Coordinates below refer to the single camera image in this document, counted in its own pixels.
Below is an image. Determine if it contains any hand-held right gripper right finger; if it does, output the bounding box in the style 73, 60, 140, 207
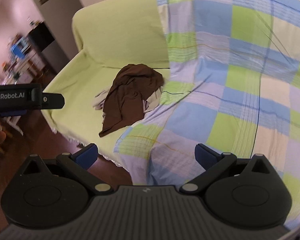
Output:
179, 144, 278, 195

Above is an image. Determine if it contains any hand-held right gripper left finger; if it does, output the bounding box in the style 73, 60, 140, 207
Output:
19, 144, 114, 196

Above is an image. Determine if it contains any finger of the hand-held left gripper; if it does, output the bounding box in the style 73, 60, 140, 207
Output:
41, 93, 65, 110
0, 109, 26, 117

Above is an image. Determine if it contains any brown garment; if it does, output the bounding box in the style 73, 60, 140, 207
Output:
99, 64, 165, 138

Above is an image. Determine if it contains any white stool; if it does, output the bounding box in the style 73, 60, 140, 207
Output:
4, 116, 24, 136

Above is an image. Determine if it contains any cluttered shelf unit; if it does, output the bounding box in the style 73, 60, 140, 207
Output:
4, 34, 47, 83

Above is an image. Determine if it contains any white grey garment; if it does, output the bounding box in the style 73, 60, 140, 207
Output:
92, 86, 163, 114

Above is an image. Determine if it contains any dark cabinet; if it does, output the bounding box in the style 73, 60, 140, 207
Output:
27, 21, 56, 53

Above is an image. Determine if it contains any plaid blue green blanket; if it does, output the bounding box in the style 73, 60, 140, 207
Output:
113, 0, 300, 232

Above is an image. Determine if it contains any green covered sofa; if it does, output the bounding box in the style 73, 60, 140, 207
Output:
41, 0, 300, 173

